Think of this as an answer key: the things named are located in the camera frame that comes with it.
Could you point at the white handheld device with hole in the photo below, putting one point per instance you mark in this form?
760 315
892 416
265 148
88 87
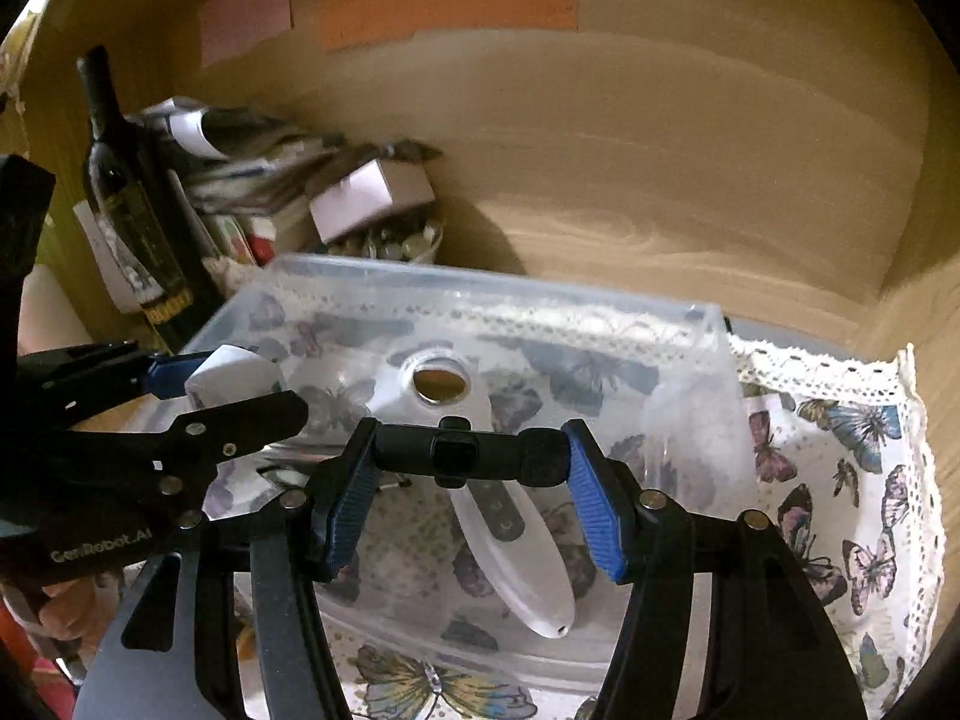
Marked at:
517 577

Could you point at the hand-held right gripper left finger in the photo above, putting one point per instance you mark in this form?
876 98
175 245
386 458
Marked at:
346 504

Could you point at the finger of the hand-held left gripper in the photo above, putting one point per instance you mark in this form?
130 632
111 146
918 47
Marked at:
225 426
169 376

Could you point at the stack of magazines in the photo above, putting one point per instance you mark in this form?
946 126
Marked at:
240 165

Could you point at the clear plastic storage bin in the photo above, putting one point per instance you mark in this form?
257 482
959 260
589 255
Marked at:
525 330

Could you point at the person's left hand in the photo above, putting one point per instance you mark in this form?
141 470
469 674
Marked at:
67 611

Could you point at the orange paper sheet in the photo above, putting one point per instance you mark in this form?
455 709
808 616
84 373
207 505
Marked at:
450 4

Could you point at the pink paper sheet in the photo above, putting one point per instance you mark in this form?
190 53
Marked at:
244 11

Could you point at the butterfly print lace tablecloth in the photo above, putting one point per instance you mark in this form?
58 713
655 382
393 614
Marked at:
832 465

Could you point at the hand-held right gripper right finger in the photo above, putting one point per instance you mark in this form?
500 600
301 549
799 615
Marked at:
596 514

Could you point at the glass bowl with trinkets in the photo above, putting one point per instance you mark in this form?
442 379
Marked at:
397 244

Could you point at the small cardboard box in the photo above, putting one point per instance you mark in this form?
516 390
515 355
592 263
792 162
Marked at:
367 195

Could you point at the dark wine bottle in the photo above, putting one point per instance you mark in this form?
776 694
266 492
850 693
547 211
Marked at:
124 195

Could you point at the white plastic object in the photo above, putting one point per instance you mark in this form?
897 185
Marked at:
236 375

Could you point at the black cylindrical device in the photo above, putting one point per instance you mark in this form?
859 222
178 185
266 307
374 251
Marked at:
465 454

